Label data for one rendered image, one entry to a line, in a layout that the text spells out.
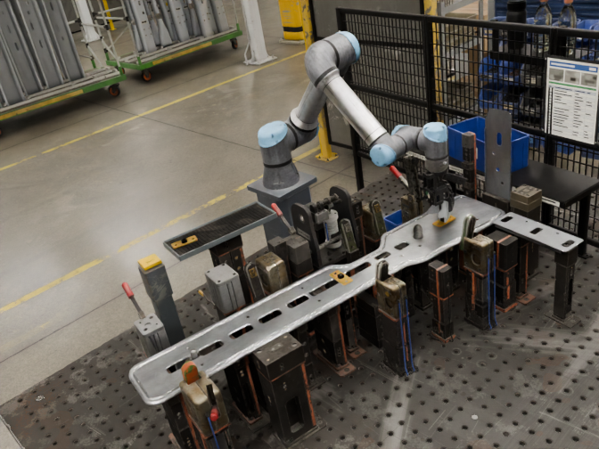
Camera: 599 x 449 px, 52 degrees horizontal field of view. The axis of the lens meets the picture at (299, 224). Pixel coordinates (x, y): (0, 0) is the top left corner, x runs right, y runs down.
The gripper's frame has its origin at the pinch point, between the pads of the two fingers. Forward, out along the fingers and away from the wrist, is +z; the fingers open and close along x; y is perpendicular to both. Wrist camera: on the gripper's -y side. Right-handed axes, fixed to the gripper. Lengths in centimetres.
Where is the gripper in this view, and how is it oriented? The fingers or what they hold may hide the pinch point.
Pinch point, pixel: (444, 216)
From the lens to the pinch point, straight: 221.5
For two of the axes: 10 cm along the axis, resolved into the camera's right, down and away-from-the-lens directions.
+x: 5.5, 3.3, -7.6
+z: 1.6, 8.6, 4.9
